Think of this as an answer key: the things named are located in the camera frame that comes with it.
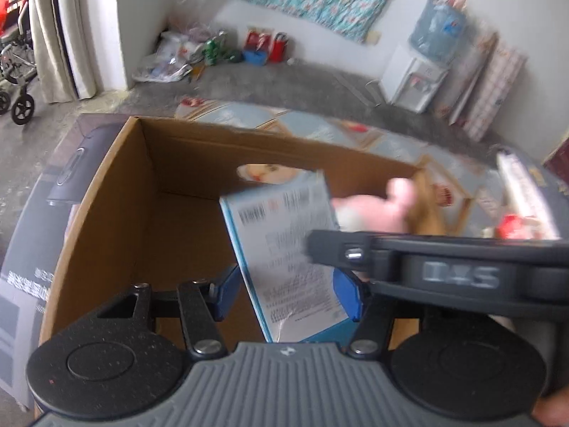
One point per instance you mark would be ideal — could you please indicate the wheelchair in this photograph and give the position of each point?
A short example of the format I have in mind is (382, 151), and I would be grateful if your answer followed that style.
(22, 111)

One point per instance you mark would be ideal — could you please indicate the fruit print tablecloth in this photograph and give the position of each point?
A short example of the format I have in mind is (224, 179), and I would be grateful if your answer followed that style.
(311, 129)

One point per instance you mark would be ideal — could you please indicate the brown cardboard box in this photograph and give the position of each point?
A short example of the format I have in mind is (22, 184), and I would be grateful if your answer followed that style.
(133, 213)

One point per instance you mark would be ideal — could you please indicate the beige curtain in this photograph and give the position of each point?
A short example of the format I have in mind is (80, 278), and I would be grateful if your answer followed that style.
(49, 31)

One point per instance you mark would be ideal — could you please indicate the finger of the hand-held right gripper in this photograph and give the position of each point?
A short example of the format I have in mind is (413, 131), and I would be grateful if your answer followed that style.
(338, 247)

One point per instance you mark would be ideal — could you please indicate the white water dispenser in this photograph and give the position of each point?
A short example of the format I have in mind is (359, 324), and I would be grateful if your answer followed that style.
(409, 80)

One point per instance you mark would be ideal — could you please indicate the red plastic basket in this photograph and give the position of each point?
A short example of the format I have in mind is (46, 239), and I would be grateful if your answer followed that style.
(4, 4)

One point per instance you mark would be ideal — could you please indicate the clear plastic bags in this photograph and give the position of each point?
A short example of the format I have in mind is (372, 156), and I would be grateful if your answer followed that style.
(164, 60)

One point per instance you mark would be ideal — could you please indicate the person's right hand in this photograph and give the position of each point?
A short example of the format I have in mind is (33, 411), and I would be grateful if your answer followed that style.
(553, 411)

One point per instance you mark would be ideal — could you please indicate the pink plush toy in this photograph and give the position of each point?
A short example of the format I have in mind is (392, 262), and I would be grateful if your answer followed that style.
(373, 213)

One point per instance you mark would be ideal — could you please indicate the pink checked rolled mat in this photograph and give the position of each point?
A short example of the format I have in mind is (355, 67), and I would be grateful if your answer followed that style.
(498, 93)

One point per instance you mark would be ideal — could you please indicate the red gift bag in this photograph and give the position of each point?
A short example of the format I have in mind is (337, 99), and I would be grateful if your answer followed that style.
(258, 41)

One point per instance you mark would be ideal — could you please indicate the pale patterned rolled mat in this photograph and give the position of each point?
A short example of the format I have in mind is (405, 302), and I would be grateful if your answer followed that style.
(471, 75)

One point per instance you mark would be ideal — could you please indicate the blue white paper box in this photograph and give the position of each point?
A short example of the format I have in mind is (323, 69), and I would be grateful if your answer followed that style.
(289, 249)

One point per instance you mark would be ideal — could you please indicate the brown wooden door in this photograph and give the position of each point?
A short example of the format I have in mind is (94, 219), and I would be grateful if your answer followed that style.
(560, 164)

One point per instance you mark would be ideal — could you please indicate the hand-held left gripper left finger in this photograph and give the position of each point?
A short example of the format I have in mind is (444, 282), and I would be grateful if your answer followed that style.
(227, 291)

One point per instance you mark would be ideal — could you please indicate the small blue box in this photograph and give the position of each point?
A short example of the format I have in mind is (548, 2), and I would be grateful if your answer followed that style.
(254, 57)

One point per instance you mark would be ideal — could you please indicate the green bottles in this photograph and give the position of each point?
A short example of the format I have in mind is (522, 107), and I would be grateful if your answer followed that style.
(215, 49)

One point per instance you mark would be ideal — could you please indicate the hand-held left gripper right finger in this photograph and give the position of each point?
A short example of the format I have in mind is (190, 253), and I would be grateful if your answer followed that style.
(349, 296)

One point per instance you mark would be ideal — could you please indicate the red packets on table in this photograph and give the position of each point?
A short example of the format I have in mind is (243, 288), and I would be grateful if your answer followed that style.
(278, 49)

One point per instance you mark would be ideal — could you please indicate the red white plastic packet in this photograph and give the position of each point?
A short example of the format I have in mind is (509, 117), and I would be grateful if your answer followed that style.
(513, 227)

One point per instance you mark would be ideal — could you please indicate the dark printed carton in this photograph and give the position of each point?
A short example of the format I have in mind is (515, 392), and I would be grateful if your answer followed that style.
(26, 253)

